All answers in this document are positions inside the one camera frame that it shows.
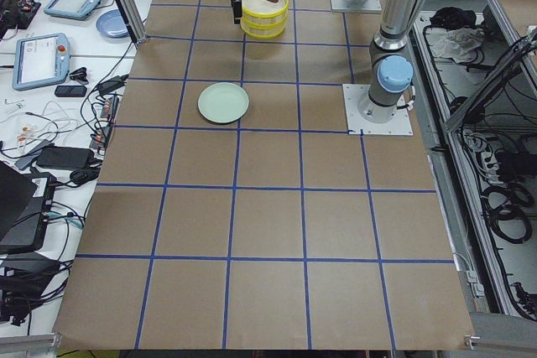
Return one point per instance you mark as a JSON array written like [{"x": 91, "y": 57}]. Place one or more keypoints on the yellow bamboo steamer basket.
[
  {"x": 263, "y": 28},
  {"x": 263, "y": 8}
]

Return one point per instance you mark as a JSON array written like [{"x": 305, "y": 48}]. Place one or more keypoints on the light green plate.
[{"x": 223, "y": 102}]

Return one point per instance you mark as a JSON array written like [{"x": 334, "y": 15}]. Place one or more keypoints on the blue plate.
[{"x": 111, "y": 25}]

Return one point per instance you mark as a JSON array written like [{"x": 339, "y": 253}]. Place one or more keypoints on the small black box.
[{"x": 70, "y": 91}]

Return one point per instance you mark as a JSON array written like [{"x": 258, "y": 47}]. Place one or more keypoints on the lower teach pendant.
[{"x": 41, "y": 61}]

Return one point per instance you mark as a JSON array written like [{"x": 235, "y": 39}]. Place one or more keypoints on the white cloth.
[{"x": 459, "y": 45}]

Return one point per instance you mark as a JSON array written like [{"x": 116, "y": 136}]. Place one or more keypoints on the large black power brick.
[{"x": 64, "y": 158}]

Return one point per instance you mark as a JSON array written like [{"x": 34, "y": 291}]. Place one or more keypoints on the black laptop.
[{"x": 26, "y": 200}]

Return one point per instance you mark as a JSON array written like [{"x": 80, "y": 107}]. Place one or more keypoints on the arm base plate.
[
  {"x": 356, "y": 6},
  {"x": 366, "y": 118}
]

